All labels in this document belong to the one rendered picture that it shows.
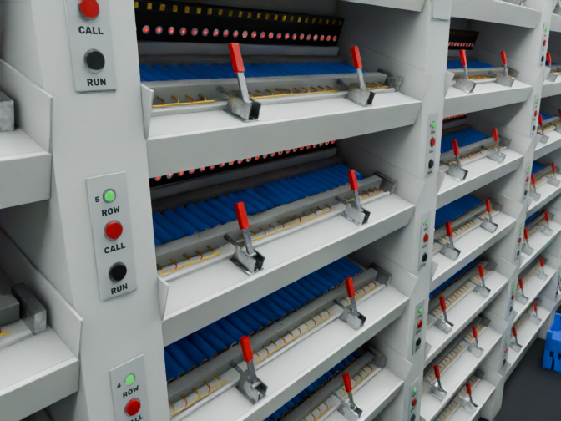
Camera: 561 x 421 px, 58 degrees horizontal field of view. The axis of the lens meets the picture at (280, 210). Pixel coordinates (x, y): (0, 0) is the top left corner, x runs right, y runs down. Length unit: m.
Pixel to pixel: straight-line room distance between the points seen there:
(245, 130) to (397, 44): 0.48
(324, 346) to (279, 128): 0.40
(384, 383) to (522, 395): 1.11
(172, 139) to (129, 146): 0.05
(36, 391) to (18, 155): 0.22
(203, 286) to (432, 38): 0.63
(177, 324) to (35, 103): 0.28
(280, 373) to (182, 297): 0.27
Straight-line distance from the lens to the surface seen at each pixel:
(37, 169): 0.47
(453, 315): 1.47
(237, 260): 0.69
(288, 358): 0.85
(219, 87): 0.66
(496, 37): 1.69
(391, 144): 1.03
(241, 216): 0.66
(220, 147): 0.59
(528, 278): 2.29
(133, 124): 0.51
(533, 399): 2.21
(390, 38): 1.03
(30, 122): 0.49
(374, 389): 1.14
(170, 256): 0.65
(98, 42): 0.49
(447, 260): 1.29
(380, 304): 1.04
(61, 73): 0.48
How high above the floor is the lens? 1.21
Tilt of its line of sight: 16 degrees down
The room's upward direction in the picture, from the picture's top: 1 degrees counter-clockwise
